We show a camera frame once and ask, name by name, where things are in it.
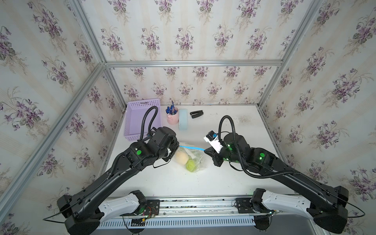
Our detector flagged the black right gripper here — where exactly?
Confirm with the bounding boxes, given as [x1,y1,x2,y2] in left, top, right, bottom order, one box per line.
[203,140,246,167]

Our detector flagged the clear zip-top bag blue seal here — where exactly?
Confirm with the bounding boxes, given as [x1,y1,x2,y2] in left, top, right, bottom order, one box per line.
[172,143,208,173]

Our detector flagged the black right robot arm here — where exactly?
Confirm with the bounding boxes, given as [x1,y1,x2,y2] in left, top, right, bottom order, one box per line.
[204,115,366,234]

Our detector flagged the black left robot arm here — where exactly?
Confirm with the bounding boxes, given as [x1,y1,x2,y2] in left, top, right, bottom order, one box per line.
[57,125,179,235]

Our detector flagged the green pear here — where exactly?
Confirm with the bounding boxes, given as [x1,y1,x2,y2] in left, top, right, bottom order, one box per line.
[185,159,199,172]

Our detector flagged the light blue flat case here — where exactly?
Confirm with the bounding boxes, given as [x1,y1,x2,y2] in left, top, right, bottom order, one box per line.
[179,109,188,130]

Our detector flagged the pink pen cup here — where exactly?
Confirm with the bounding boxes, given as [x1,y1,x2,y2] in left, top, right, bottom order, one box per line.
[167,112,179,125]

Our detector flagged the blue pens bundle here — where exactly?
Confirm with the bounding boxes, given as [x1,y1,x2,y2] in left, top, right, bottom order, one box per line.
[165,101,178,116]

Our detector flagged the black stapler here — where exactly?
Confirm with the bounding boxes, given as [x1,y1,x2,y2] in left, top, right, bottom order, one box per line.
[190,110,204,119]

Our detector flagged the purple plastic basket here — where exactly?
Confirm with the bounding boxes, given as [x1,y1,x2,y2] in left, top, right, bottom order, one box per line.
[123,99,162,142]

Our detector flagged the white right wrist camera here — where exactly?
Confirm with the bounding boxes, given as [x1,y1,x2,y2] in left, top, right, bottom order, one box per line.
[204,131,223,153]

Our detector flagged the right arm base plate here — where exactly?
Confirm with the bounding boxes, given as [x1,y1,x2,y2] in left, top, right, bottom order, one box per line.
[234,197,276,216]

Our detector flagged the aluminium mounting rail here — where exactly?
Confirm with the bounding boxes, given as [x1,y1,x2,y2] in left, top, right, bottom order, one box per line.
[70,193,324,233]

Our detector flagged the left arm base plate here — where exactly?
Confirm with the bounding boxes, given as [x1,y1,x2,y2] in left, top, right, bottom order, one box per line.
[121,199,161,218]

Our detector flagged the aluminium frame bars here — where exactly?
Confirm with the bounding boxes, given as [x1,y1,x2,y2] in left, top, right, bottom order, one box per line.
[1,1,321,219]

